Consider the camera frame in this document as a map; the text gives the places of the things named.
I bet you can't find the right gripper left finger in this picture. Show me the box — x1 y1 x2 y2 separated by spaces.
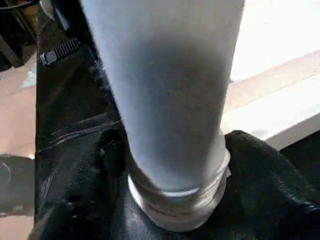
29 127 138 240

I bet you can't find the white plastic table top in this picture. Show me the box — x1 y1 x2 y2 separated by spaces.
220 0 320 152

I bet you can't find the white plastic table leg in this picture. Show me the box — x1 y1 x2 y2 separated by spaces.
79 0 247 234

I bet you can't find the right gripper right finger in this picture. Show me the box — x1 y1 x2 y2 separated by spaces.
207 130 320 240

